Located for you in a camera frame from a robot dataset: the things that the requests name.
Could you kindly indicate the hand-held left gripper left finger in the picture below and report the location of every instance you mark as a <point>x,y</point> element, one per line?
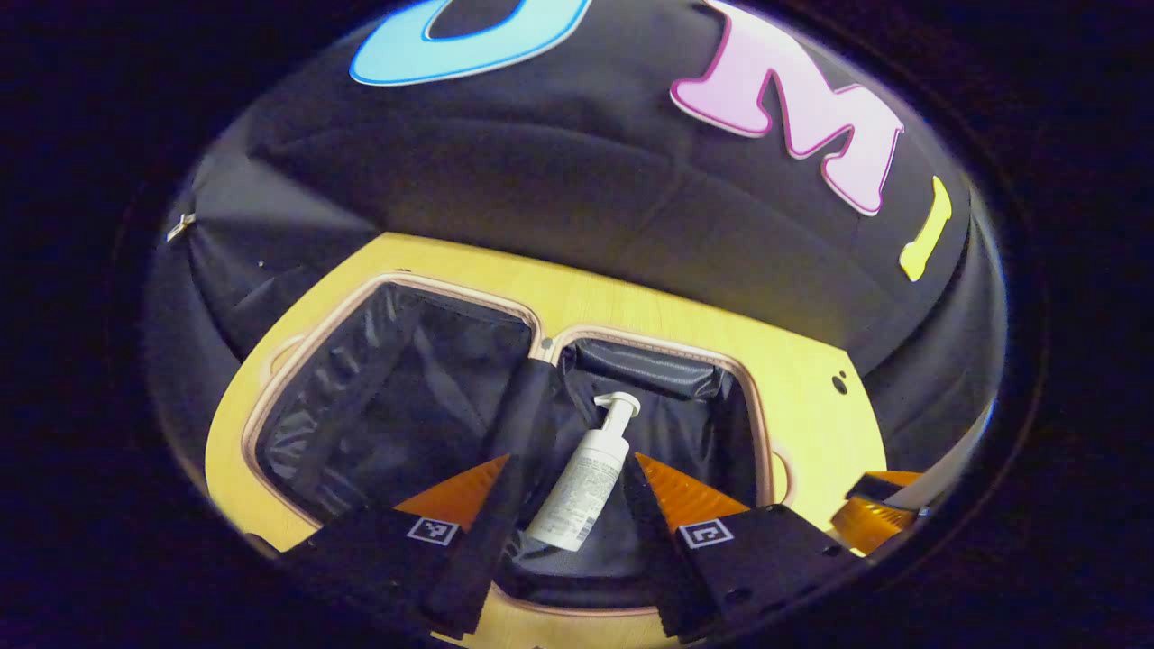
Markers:
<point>482,550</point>

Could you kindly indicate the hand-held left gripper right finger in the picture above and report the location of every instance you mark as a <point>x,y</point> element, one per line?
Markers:
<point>654,550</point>

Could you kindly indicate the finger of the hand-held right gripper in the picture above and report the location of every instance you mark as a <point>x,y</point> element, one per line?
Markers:
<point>879,487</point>
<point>870,527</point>

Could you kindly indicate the white pump bottle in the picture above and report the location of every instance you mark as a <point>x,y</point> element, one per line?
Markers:
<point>577,487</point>

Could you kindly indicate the pink suitcase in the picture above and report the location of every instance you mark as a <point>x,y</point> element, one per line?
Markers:
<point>397,406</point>

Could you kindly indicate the silver cloth clip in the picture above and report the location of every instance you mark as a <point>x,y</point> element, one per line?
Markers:
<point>180,226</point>

